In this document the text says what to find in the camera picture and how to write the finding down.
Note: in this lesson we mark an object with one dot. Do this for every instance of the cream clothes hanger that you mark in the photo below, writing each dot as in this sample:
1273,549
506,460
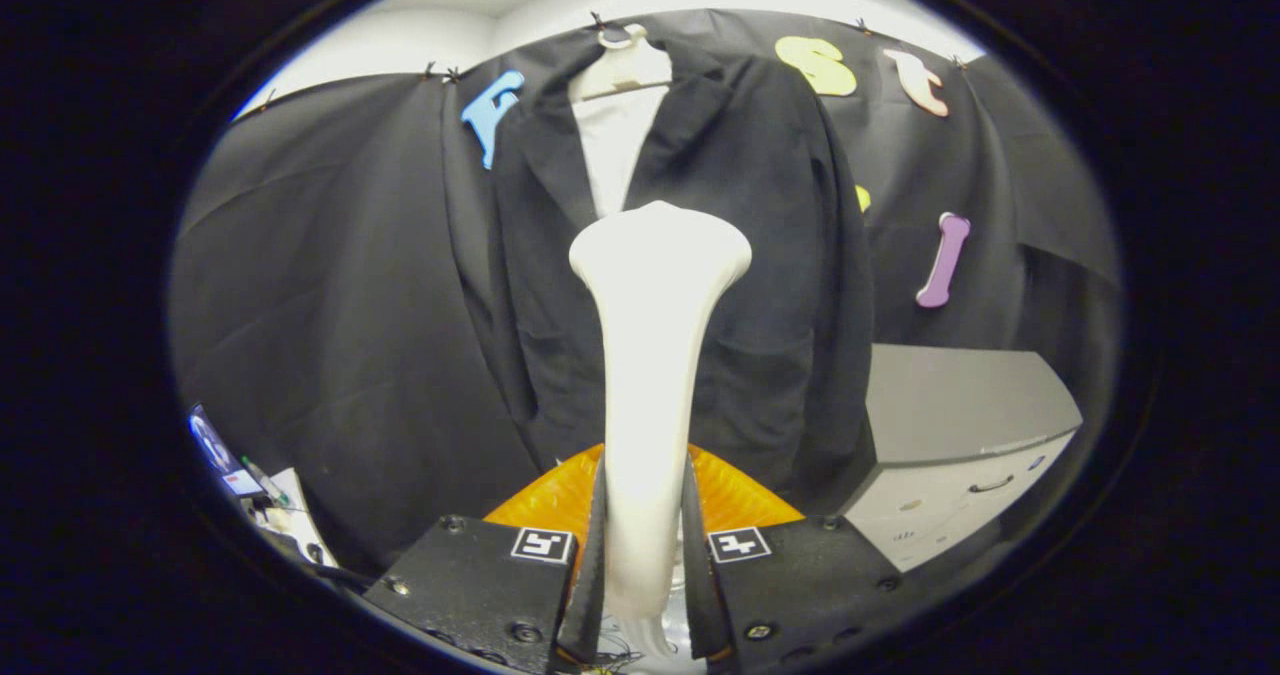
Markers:
625,70

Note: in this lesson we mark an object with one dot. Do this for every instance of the white side table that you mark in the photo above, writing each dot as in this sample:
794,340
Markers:
295,530

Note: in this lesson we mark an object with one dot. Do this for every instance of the black backdrop cloth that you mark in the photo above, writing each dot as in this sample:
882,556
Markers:
320,305

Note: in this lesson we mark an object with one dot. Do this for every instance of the grey cabinet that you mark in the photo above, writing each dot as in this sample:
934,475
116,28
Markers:
950,405

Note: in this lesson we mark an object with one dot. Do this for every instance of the green pen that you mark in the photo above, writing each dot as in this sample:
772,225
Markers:
265,480

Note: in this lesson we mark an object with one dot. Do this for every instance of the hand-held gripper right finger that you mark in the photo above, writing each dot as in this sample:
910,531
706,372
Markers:
800,580

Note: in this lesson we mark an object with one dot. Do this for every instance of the white garment steamer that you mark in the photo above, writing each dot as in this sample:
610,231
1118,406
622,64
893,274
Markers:
650,385

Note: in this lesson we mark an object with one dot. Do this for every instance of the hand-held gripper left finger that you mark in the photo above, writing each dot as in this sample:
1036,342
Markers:
480,585

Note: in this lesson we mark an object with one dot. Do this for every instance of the black blazer jacket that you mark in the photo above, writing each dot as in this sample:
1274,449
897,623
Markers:
770,285

